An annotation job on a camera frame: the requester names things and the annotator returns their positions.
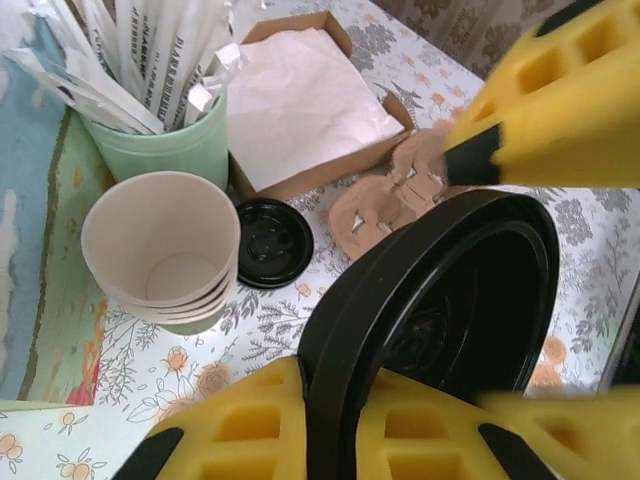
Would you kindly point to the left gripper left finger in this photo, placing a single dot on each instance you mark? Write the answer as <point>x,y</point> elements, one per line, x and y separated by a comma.
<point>250,390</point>

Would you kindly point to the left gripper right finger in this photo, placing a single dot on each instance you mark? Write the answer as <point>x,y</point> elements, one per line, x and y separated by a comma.
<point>575,115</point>

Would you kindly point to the brown pulp cup carrier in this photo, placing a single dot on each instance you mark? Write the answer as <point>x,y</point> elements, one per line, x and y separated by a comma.
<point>370,210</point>

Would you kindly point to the white paper napkin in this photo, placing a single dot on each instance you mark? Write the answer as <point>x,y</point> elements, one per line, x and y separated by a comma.
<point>300,110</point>

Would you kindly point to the landscape print paper bag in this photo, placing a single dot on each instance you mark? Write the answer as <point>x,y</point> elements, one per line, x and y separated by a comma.
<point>30,200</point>

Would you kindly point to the brown cardboard napkin box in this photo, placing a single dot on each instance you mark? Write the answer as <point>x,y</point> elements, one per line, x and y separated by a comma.
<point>345,170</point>

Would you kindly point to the mint green straw holder cup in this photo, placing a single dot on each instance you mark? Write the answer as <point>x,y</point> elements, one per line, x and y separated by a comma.
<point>150,155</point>

